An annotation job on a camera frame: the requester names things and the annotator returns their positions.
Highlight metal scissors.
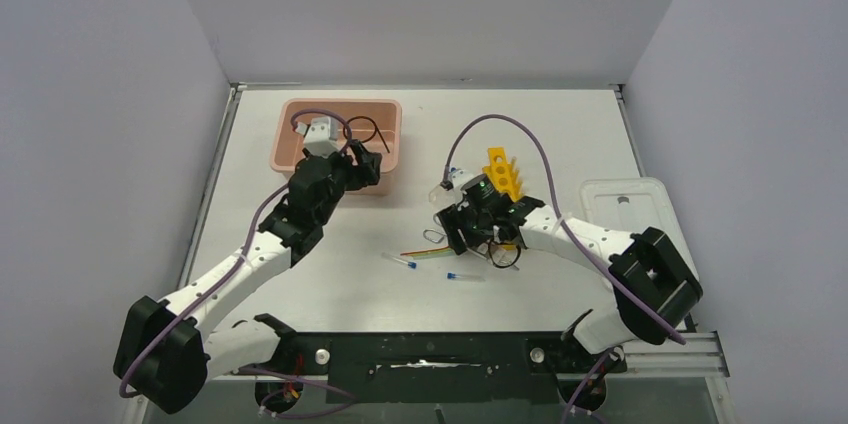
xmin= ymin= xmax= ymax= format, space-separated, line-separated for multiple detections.
xmin=422 ymin=229 xmax=446 ymax=244

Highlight black wire ring stand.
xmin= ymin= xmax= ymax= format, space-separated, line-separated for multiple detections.
xmin=342 ymin=116 xmax=391 ymax=155

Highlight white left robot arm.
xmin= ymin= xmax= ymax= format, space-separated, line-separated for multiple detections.
xmin=113 ymin=140 xmax=383 ymax=414

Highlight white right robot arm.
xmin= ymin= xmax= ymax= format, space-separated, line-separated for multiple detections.
xmin=428 ymin=169 xmax=703 ymax=371

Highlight clear plastic tube box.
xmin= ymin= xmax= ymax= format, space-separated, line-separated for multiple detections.
xmin=428 ymin=184 xmax=454 ymax=211

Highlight red green stirring sticks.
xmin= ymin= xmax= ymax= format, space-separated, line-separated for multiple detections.
xmin=401 ymin=246 xmax=454 ymax=260

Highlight yellow test tube rack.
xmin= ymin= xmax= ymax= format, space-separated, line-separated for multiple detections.
xmin=482 ymin=147 xmax=524 ymax=202

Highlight pink plastic bin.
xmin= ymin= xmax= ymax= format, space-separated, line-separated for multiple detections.
xmin=270 ymin=98 xmax=402 ymax=196

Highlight white plastic tray lid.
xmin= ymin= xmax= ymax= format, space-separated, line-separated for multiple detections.
xmin=579 ymin=177 xmax=700 ymax=279

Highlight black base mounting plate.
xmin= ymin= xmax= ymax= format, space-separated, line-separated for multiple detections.
xmin=258 ymin=331 xmax=598 ymax=404

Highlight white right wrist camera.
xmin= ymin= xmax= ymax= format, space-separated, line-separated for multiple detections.
xmin=440 ymin=167 xmax=477 ymax=190

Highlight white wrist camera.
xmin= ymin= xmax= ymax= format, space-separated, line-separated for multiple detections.
xmin=440 ymin=167 xmax=477 ymax=190
xmin=296 ymin=116 xmax=342 ymax=157

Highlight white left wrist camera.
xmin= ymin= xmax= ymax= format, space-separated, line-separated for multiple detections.
xmin=296 ymin=116 xmax=342 ymax=157

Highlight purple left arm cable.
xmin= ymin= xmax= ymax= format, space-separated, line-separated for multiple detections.
xmin=119 ymin=108 xmax=359 ymax=421

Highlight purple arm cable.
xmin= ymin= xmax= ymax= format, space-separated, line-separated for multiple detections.
xmin=442 ymin=114 xmax=687 ymax=424
xmin=119 ymin=108 xmax=359 ymax=421

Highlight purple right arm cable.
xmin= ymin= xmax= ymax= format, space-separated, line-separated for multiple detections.
xmin=442 ymin=114 xmax=687 ymax=424

